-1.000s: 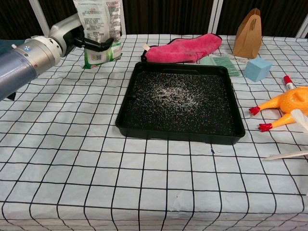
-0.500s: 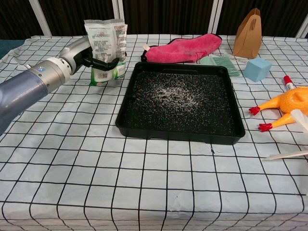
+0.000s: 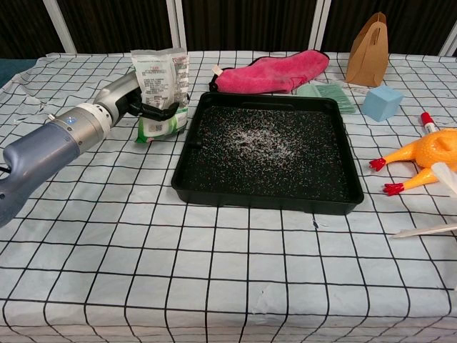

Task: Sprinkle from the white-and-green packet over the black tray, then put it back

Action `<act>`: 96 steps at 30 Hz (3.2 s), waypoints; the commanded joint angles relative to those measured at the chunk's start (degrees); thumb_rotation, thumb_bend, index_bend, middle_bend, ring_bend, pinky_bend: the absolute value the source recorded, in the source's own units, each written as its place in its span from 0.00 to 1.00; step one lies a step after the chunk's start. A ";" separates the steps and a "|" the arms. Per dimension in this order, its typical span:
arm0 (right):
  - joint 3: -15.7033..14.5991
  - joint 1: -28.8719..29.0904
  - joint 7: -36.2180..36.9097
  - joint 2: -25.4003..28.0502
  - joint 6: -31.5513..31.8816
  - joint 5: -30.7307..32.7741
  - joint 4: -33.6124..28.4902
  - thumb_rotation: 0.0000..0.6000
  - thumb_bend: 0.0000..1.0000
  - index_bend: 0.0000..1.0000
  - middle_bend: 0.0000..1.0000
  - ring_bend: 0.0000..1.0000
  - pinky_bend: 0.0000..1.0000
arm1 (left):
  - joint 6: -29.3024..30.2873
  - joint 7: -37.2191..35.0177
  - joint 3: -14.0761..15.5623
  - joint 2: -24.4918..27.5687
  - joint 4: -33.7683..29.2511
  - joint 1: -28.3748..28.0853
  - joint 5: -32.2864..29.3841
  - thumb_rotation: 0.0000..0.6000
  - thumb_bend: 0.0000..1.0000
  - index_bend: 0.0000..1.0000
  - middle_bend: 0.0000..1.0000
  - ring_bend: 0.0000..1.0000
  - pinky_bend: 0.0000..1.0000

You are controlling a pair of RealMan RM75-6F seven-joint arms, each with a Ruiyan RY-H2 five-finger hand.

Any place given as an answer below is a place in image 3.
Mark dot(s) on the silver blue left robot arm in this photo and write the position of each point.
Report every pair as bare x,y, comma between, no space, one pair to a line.
46,150

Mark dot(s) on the mint green hand brush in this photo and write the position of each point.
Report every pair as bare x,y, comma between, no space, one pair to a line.
332,94

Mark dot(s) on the light blue foam cube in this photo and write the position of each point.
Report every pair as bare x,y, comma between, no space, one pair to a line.
382,103

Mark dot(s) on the pink microfibre cloth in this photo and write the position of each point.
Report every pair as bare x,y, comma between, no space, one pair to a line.
271,73

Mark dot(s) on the brown paper gable box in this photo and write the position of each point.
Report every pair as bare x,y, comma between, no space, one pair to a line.
367,57

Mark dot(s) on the white black checked tablecloth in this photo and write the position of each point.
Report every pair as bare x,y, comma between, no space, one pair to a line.
107,232

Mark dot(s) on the orange rubber chicken toy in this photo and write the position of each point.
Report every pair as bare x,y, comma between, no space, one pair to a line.
428,150

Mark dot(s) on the white marker with red cap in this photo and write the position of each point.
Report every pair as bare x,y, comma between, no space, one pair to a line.
427,123

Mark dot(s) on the clear plastic ruler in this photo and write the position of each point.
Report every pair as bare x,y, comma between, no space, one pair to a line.
353,88

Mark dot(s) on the white green food bag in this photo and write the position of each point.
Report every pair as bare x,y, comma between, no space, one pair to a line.
160,75

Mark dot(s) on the black square plastic tray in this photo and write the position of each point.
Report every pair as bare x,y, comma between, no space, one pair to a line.
264,153

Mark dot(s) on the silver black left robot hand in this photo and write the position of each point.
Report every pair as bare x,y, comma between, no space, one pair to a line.
118,94

